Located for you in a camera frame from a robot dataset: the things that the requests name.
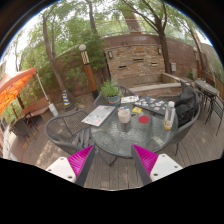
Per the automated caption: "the potted green plant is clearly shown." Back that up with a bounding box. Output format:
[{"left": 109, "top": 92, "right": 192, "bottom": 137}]
[{"left": 99, "top": 78, "right": 122, "bottom": 107}]

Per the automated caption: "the white printed booklet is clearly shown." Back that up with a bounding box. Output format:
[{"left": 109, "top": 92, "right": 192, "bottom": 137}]
[{"left": 120, "top": 95, "right": 140, "bottom": 104}]

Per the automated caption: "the clear plastic drink bottle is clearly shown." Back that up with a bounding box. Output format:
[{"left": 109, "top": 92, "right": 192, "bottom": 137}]
[{"left": 163, "top": 100, "right": 176, "bottom": 131}]

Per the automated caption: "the white cup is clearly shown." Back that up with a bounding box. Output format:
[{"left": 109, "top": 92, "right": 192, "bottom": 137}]
[{"left": 117, "top": 108, "right": 132, "bottom": 125}]

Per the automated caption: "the dark metal chair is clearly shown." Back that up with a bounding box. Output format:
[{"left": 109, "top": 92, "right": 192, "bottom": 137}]
[{"left": 209, "top": 94, "right": 224, "bottom": 137}]

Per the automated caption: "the black sticker-covered laptop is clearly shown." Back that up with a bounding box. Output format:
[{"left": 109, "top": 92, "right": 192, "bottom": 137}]
[{"left": 132, "top": 96, "right": 169, "bottom": 117}]

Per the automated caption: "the small yellow card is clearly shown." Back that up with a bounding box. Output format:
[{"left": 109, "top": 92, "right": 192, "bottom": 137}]
[{"left": 131, "top": 106, "right": 143, "bottom": 115}]

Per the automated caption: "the wooden bench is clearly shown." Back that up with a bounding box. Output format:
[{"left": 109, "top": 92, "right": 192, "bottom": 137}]
[{"left": 20, "top": 96, "right": 52, "bottom": 118}]

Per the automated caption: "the flat round red coaster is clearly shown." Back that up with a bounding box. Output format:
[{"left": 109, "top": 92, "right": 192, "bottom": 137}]
[{"left": 138, "top": 115, "right": 150, "bottom": 124}]

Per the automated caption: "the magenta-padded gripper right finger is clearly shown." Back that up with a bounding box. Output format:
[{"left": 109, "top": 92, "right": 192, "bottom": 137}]
[{"left": 130, "top": 143, "right": 184, "bottom": 186}]

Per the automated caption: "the round glass patio table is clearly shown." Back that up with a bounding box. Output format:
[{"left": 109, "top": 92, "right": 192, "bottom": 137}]
[{"left": 90, "top": 101, "right": 180, "bottom": 160}]

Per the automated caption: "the orange patio umbrella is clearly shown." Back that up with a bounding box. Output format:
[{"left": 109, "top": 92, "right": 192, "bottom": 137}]
[{"left": 0, "top": 67, "right": 38, "bottom": 115}]

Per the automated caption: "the dark round side table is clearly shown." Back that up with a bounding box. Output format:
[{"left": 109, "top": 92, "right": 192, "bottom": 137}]
[{"left": 194, "top": 79, "right": 219, "bottom": 125}]

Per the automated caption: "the silver sticker-covered laptop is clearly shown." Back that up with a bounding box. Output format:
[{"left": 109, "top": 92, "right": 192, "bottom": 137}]
[{"left": 81, "top": 105, "right": 117, "bottom": 128}]

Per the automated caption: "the black backpack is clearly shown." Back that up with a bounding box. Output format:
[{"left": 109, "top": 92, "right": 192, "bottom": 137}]
[{"left": 174, "top": 86, "right": 200, "bottom": 128}]

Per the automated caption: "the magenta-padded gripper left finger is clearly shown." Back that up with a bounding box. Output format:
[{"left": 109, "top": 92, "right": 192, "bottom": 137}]
[{"left": 45, "top": 144, "right": 97, "bottom": 187}]

